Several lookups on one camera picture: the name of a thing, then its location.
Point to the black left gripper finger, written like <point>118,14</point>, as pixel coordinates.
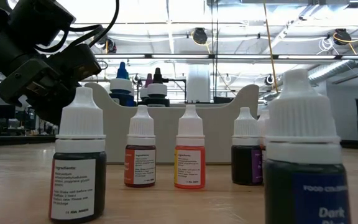
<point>48,110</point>

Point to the small black dye bottle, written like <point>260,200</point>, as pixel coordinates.
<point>73,186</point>

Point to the small dark red dye bottle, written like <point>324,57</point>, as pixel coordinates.
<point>140,168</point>

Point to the grey plastic storage bin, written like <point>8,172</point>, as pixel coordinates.
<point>166,130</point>

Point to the small orange dye bottle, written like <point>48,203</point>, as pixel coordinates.
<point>190,168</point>

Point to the small purple-label dye bottle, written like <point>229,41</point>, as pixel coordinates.
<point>244,168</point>

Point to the small dark blue dye bottle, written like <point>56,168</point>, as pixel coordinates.
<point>303,124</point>

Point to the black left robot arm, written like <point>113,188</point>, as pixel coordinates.
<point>39,18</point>

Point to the dark monitor screen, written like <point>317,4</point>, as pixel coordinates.
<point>4,112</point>

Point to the large blue-capped dye bottle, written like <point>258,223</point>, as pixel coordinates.
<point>121,85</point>

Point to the large magenta-capped dye bottle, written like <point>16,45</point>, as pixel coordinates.
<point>148,81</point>

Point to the large black-capped dye bottle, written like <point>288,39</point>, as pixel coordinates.
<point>157,90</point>

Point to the white building column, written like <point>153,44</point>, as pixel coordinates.
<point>198,84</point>

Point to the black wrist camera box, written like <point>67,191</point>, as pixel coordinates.
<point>79,62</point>

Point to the silver ventilation duct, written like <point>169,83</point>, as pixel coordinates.
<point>331,70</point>

